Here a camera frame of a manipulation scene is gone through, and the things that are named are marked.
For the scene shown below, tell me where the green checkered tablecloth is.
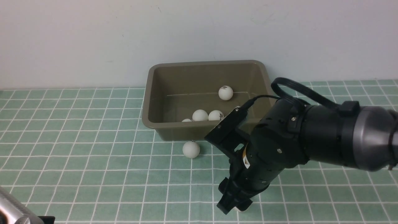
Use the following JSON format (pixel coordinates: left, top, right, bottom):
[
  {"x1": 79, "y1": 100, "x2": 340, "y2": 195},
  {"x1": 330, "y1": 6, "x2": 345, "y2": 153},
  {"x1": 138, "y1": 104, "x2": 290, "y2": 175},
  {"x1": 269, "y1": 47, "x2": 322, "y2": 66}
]
[{"x1": 0, "y1": 87, "x2": 398, "y2": 224}]

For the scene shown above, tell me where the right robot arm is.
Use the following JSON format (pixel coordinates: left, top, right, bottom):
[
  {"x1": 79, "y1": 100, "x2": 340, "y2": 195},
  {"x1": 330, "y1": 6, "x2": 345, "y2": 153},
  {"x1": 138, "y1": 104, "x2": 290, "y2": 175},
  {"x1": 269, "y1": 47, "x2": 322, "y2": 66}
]
[{"x1": 217, "y1": 100, "x2": 397, "y2": 214}]

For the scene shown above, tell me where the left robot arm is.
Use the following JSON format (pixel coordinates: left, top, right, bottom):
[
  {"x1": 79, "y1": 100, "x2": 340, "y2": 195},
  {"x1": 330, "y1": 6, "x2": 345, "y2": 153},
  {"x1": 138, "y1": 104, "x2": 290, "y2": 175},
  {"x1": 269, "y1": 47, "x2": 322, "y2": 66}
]
[{"x1": 0, "y1": 187, "x2": 55, "y2": 224}]

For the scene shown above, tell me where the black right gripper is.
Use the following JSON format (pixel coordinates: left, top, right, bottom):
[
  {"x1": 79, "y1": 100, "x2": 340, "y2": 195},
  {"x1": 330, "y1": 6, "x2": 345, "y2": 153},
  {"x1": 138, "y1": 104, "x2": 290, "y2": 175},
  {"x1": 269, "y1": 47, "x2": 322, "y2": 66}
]
[{"x1": 217, "y1": 100, "x2": 309, "y2": 215}]

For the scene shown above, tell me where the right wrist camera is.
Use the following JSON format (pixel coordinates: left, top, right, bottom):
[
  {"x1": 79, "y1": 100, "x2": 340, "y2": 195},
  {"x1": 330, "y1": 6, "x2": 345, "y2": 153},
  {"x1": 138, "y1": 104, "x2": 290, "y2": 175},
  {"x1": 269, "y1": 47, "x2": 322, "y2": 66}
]
[{"x1": 204, "y1": 107, "x2": 250, "y2": 159}]

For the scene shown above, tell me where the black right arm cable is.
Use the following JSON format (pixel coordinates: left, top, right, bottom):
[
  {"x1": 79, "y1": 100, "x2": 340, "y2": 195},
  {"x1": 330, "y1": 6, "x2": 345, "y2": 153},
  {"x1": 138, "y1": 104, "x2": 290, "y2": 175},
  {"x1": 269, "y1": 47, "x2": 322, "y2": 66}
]
[{"x1": 241, "y1": 77, "x2": 361, "y2": 114}]

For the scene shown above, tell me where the olive green plastic bin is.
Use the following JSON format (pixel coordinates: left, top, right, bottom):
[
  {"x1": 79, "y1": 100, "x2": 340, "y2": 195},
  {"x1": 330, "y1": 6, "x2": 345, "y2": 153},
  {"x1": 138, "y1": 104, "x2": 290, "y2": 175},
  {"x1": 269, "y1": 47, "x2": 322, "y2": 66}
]
[{"x1": 142, "y1": 60, "x2": 274, "y2": 141}]

